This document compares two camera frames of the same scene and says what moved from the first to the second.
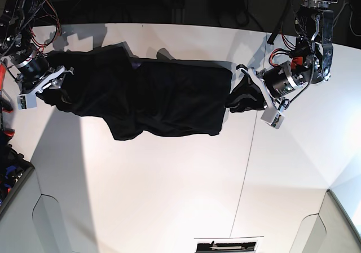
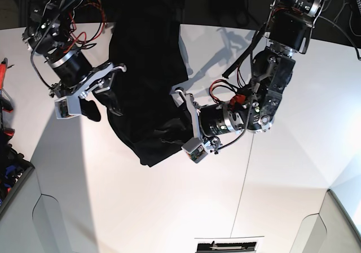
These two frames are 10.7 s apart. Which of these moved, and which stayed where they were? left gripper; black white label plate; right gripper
Moved: left gripper; right gripper
Stayed: black white label plate
